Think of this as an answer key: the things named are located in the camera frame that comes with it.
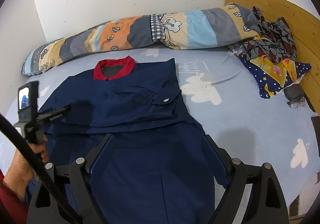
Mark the wooden headboard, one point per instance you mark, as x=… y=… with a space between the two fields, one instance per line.
x=305 y=30

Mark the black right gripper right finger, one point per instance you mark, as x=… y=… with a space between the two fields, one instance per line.
x=266 y=203

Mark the navy yellow star pillow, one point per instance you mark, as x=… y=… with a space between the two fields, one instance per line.
x=270 y=64

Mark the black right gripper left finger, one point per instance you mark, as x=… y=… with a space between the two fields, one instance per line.
x=73 y=200

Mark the striped patchwork rolled quilt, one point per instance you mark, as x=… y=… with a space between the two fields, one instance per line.
x=197 y=29

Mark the left hand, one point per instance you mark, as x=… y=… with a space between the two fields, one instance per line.
x=20 y=173

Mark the dark grey glasses case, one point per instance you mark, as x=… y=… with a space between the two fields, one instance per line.
x=294 y=92

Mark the black eyeglasses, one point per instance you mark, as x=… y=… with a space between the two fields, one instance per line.
x=295 y=103

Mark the dark patterned crumpled garment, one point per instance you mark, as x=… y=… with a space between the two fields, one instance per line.
x=275 y=41

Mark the red sleeve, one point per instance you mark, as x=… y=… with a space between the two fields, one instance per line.
x=12 y=209

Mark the navy blue work jacket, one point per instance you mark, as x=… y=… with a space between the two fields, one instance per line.
x=159 y=166

